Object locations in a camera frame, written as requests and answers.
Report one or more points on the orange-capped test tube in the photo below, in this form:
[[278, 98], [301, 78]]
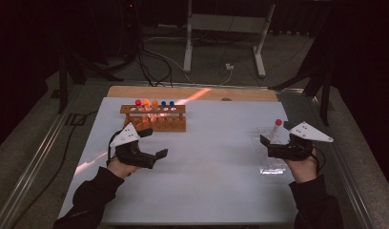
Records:
[[154, 102], [146, 102]]

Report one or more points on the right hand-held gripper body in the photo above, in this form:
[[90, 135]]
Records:
[[307, 133]]

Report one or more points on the clear plastic test tube rack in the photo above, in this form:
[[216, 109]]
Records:
[[272, 167]]

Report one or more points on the white metal stand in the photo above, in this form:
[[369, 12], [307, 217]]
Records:
[[227, 24]]

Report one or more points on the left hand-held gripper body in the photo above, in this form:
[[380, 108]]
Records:
[[127, 136]]

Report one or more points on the person's right hand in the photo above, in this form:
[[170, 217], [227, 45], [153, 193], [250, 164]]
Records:
[[303, 170]]

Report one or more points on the red-capped test tube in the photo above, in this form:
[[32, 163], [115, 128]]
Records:
[[138, 102], [277, 123]]

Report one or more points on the metal floor rail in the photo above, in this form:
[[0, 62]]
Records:
[[33, 165], [351, 187]]

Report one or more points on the wooden test tube rack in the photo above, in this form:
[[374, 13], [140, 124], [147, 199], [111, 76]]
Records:
[[170, 127]]

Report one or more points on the white power plug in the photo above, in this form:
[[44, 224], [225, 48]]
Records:
[[229, 66]]

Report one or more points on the person's left hand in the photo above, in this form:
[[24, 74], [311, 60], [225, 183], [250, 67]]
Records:
[[121, 168]]

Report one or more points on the white paper sheet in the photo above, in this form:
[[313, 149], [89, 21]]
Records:
[[199, 165]]

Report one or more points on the black tripod stand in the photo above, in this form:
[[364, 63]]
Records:
[[324, 95], [62, 82]]

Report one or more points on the blue-capped test tube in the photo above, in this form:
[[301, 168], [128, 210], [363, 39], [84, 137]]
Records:
[[163, 103], [172, 103]]

